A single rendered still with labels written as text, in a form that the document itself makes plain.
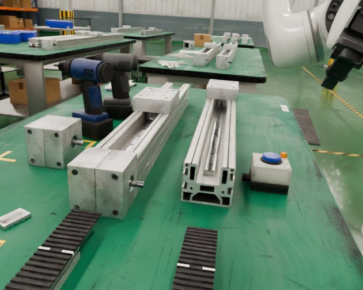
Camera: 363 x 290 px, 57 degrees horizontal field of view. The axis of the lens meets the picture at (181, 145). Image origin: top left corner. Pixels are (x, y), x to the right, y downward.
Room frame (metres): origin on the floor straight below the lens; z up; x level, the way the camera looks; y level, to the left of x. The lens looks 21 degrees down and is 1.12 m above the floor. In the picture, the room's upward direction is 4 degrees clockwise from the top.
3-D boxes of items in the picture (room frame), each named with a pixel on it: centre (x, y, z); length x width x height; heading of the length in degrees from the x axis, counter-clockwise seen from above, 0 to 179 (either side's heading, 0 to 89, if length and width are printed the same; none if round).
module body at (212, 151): (0.97, -0.11, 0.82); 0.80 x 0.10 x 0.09; 173
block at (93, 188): (0.55, 0.13, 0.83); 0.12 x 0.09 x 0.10; 83
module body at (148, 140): (1.00, 0.08, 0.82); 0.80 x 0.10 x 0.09; 173
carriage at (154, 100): (1.00, 0.08, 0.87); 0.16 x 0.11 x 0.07; 173
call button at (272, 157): (0.68, -0.20, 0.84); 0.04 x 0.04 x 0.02
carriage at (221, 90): (1.22, -0.14, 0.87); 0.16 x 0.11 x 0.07; 173
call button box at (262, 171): (0.68, -0.19, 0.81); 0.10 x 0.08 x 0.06; 83
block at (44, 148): (0.74, 0.29, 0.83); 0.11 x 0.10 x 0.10; 82
